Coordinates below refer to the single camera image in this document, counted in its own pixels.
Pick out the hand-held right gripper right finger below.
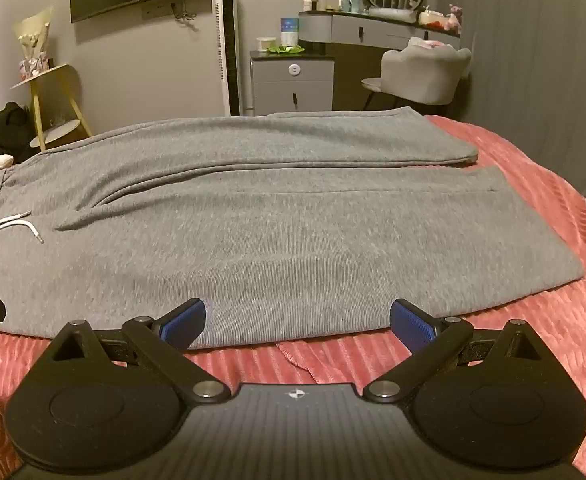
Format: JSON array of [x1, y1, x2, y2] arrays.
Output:
[[362, 297, 542, 406]]

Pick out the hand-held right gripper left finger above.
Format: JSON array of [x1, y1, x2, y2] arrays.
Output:
[[48, 297, 229, 407]]

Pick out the grey sweat pants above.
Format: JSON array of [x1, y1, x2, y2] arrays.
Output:
[[0, 106, 586, 351]]

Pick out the pink ribbed blanket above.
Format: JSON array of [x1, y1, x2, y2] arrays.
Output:
[[0, 115, 586, 480]]

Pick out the black backpack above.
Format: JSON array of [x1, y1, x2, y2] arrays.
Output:
[[0, 102, 40, 165]]

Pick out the yellow round side table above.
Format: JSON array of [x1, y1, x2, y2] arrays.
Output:
[[10, 63, 94, 152]]

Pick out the pink patterned gift box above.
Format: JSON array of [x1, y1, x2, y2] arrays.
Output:
[[19, 54, 54, 80]]

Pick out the grey shell-back chair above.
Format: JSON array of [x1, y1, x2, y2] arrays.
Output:
[[361, 42, 472, 107]]

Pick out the grey bedside cabinet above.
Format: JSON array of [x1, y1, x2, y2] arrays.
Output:
[[249, 49, 336, 116]]

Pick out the white tower fan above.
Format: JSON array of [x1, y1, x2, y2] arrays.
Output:
[[213, 0, 245, 117]]

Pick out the cream wrapped bouquet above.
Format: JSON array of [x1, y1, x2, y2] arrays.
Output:
[[12, 6, 56, 68]]

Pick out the white and pink cloth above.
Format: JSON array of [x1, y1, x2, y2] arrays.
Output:
[[407, 36, 455, 52]]

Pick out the grey vanity desk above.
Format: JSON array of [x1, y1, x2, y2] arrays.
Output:
[[298, 7, 461, 58]]

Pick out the blue and white box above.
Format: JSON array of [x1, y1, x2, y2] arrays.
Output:
[[280, 17, 301, 47]]

